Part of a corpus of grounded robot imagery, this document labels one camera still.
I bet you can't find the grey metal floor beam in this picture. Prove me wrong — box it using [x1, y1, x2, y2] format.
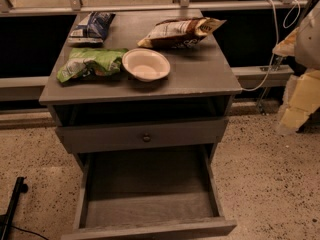
[0, 65, 294, 102]

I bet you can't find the grey wooden drawer cabinet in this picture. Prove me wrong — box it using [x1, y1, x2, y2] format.
[38, 8, 243, 240]

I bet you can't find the closed grey drawer with knob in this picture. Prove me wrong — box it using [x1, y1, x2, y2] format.
[56, 118, 228, 154]

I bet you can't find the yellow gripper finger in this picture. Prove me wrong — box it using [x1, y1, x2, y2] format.
[276, 69, 320, 135]
[273, 28, 299, 57]

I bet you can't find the metal railing frame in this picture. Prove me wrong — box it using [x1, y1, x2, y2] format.
[0, 0, 320, 18]

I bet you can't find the brown chip bag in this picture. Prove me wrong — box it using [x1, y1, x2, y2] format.
[138, 17, 225, 49]

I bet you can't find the black stand base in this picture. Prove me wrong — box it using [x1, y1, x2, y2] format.
[0, 177, 28, 240]

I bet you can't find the green chip bag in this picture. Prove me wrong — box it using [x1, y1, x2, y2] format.
[57, 47, 127, 83]

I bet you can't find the open grey bottom drawer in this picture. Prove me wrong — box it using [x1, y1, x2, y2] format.
[61, 145, 236, 240]

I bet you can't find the white hanging cable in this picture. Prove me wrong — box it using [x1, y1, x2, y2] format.
[241, 0, 302, 93]

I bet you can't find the blue chip bag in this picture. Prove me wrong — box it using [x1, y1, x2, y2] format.
[68, 12, 115, 44]

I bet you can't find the white paper bowl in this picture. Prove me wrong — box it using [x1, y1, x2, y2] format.
[122, 48, 171, 82]

